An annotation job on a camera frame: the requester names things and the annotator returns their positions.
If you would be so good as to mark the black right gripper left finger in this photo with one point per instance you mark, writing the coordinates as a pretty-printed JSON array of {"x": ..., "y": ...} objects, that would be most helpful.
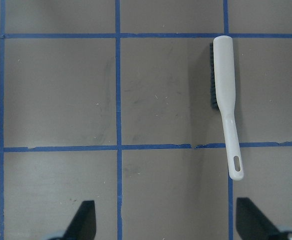
[{"x": 82, "y": 225}]

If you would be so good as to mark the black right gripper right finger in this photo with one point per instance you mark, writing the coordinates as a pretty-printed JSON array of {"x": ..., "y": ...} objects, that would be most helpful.
[{"x": 252, "y": 223}]

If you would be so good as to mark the white brush black bristles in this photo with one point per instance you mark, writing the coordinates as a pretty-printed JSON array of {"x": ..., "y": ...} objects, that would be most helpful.
[{"x": 223, "y": 98}]

